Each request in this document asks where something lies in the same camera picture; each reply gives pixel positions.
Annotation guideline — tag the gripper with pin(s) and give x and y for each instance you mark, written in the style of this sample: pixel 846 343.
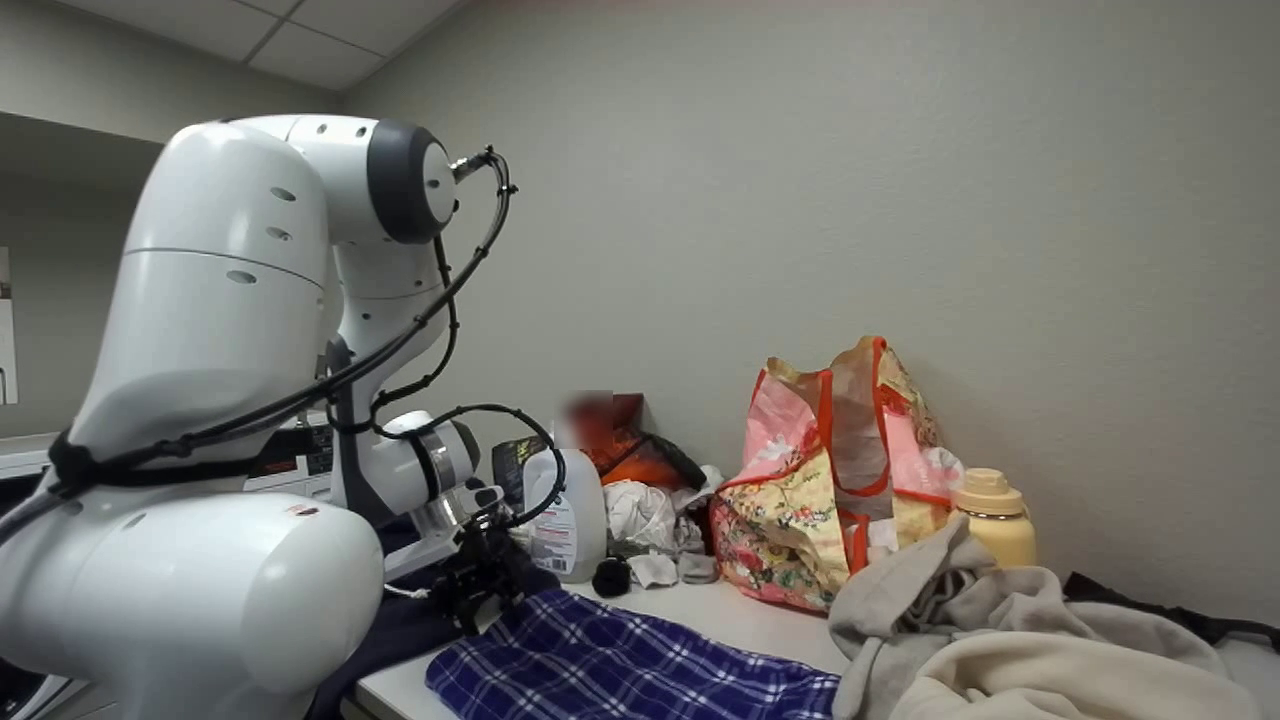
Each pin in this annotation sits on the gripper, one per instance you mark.
pixel 492 562

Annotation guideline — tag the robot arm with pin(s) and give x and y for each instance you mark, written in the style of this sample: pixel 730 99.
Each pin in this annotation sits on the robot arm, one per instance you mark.
pixel 220 300

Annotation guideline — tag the blue checked garment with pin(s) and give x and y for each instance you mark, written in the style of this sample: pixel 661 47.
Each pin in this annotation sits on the blue checked garment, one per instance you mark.
pixel 620 660

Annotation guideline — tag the beige grey garment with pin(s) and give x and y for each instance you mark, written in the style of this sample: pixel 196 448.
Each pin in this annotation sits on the beige grey garment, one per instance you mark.
pixel 1020 650

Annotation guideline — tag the black garment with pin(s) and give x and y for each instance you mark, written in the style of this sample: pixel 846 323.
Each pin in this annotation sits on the black garment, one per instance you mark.
pixel 1180 615

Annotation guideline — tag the white detergent bottle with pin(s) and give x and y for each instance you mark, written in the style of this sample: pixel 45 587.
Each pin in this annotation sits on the white detergent bottle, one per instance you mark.
pixel 580 520

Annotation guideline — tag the black packet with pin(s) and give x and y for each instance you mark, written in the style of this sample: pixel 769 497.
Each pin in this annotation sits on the black packet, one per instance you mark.
pixel 510 465

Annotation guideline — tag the black rolled sock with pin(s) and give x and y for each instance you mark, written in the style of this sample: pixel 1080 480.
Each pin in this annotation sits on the black rolled sock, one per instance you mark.
pixel 611 577

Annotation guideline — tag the white crumpled cloth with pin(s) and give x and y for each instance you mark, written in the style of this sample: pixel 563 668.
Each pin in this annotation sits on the white crumpled cloth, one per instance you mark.
pixel 640 515

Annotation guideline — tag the orange red bag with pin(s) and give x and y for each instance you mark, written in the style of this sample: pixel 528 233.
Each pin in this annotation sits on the orange red bag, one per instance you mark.
pixel 630 440

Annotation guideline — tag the grey sock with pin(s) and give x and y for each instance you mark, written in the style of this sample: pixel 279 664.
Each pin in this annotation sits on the grey sock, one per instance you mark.
pixel 698 567

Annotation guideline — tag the floral shopping bag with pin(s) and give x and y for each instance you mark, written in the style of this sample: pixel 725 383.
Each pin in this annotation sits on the floral shopping bag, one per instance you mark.
pixel 780 520

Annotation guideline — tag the cream yellow bottle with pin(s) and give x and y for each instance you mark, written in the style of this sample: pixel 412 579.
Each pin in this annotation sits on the cream yellow bottle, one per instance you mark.
pixel 1000 525

